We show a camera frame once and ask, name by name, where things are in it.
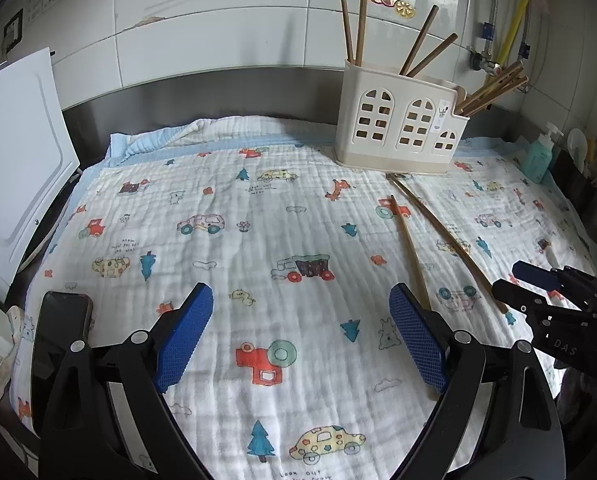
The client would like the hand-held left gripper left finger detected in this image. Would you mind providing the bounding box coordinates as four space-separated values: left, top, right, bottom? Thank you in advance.
38 282 215 480

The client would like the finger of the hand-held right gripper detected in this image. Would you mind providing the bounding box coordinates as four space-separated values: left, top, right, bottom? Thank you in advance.
493 279 581 332
512 260 597 295

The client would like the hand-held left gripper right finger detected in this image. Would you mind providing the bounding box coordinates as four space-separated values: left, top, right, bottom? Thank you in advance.
388 282 566 480

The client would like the cream plastic chopstick holder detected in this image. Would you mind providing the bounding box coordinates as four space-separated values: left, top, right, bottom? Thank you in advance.
334 57 471 173

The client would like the person's right forearm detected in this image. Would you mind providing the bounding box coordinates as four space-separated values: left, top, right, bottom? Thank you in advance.
553 360 597 413

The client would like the black container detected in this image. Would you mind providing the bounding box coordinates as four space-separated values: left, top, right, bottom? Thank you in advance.
553 125 597 246

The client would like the teal soap pump bottle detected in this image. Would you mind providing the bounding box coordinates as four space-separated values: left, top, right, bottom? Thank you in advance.
519 122 565 184

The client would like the black smartphone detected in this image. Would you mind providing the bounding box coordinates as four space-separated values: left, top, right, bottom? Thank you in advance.
32 290 94 411

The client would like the white ladle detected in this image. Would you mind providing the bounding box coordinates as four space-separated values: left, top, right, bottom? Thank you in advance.
567 127 590 173

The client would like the white cartoon printed cloth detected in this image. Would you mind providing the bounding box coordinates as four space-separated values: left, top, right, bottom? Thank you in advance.
8 117 597 480

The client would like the metal valve with red knob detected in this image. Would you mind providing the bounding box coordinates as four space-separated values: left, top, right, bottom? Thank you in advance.
467 44 505 77

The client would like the white plastic board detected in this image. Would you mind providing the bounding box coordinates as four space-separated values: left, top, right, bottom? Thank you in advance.
0 47 82 293

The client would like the yellow gas hose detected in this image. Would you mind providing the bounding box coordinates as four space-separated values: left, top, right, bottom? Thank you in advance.
498 0 540 63

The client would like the wall socket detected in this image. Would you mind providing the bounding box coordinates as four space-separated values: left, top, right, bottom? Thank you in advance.
3 9 25 52

